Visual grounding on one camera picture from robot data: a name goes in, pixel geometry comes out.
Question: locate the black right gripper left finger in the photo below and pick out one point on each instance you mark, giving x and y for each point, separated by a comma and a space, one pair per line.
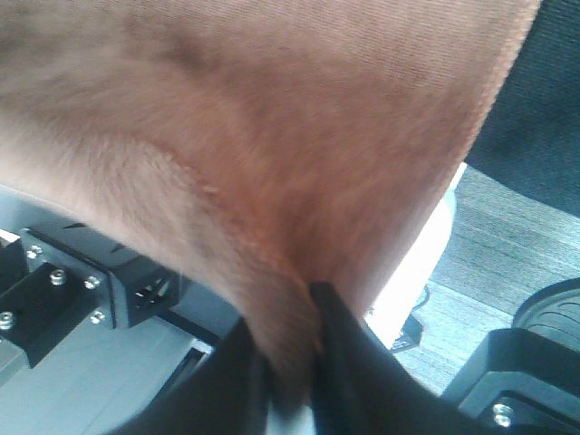
228, 393

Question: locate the black table cloth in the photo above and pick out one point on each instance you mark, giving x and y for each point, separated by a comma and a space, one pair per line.
530, 139

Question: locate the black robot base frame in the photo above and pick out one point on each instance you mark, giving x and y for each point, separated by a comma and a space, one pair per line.
54, 278

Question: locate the black caster wheel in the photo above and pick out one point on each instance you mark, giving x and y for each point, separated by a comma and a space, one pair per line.
553, 313

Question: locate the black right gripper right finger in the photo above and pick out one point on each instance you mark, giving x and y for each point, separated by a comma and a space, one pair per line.
360, 388

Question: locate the brown microfibre towel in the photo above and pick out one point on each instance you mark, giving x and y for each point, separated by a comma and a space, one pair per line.
253, 146

